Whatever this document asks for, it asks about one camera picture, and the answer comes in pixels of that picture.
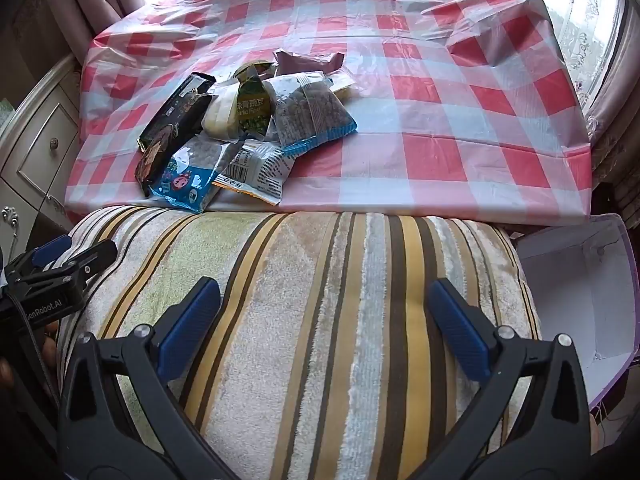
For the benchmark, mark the blue edged seed pack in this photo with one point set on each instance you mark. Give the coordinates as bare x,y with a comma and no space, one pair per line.
306,113

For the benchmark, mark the pink wrapper snack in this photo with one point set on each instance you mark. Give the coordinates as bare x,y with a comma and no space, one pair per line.
293,63

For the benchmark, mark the yellow cake clear wrapper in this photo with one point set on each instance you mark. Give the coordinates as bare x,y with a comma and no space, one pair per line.
220,120

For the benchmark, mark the person left hand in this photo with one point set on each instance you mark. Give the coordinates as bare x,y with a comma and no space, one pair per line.
45,338

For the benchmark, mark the pink curtain right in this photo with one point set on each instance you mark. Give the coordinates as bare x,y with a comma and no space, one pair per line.
615,105

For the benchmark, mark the grey white green-edged pack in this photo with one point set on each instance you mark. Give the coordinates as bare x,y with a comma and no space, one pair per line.
258,170

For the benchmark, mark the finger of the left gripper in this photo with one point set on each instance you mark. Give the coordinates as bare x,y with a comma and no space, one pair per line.
93,260
36,259

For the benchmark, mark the green pea snack pack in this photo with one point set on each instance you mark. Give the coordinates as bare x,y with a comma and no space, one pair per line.
254,108

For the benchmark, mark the lace sheer curtain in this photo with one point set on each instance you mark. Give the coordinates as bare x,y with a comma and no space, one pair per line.
586,31

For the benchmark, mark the red white checkered tablecloth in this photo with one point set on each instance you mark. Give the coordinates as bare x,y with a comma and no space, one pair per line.
464,108

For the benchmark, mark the blue pig nut pack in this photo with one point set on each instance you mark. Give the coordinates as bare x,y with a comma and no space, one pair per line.
188,179

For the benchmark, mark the white drawer cabinet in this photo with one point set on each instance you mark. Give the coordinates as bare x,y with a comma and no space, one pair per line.
39,144

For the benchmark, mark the striped towel cushion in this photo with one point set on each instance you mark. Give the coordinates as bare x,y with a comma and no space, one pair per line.
325,362

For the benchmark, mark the olive gold snack pack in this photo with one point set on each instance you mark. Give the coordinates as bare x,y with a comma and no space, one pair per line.
258,68

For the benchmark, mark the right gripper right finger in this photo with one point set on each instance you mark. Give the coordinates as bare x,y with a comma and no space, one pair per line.
530,416

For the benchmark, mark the cream macadamia nut pack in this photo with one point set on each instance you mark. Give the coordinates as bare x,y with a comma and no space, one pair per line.
340,84

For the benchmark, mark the purple white storage box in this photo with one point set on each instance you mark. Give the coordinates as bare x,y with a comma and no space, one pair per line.
584,281

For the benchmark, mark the black cookie snack pack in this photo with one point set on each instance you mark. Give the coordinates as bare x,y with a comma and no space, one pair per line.
177,121

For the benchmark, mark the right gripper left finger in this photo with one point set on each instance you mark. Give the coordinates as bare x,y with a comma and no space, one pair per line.
118,418

